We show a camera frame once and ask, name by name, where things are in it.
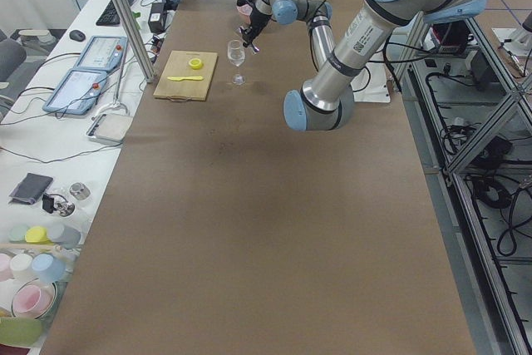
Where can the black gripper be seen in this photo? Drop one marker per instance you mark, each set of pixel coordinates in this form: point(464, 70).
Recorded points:
point(258, 21)

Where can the steel double jigger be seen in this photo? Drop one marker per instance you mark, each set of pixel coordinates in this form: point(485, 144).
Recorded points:
point(248, 35)

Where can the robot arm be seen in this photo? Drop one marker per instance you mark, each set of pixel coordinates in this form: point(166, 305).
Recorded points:
point(326, 102)

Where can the clear wine glass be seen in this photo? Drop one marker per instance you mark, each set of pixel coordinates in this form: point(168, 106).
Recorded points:
point(236, 56)

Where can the pink bowl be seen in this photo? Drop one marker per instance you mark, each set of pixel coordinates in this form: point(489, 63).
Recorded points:
point(244, 13)

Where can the yellow lemon half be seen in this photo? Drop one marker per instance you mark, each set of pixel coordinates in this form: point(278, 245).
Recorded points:
point(195, 63)

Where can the yellow plastic knife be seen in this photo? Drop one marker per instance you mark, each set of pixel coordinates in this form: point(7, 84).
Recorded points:
point(185, 78)

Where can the bamboo cutting board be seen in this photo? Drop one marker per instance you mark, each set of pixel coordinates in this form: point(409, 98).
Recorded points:
point(177, 65)

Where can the upper blue teach pendant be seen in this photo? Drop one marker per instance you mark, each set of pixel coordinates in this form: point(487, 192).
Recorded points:
point(102, 53)

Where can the blue teach pendant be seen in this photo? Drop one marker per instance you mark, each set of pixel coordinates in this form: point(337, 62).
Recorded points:
point(77, 92)
point(102, 53)

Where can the metal cane rod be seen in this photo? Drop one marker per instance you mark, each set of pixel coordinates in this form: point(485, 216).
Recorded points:
point(116, 104)

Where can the metal tray with sponge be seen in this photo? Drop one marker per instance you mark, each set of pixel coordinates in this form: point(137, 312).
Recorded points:
point(109, 128)

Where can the black computer mouse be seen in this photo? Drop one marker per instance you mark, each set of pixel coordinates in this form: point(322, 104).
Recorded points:
point(77, 35)

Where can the lower blue teach pendant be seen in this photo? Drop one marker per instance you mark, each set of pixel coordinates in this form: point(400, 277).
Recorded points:
point(77, 92)

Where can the brown table mat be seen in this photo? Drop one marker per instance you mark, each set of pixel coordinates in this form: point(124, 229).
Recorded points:
point(222, 231)

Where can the small steel cup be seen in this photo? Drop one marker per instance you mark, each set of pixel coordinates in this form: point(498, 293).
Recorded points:
point(79, 191)

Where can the yellow plastic cup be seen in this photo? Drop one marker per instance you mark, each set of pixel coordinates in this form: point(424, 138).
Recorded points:
point(36, 235)

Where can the blue plastic cup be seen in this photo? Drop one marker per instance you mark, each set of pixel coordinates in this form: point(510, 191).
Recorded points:
point(48, 268)

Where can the pink plastic cup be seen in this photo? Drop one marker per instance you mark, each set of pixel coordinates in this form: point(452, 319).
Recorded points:
point(33, 300)

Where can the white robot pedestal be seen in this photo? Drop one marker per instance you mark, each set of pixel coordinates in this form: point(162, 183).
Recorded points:
point(371, 85)

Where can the aluminium frame post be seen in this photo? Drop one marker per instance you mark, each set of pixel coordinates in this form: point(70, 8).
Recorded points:
point(133, 34)

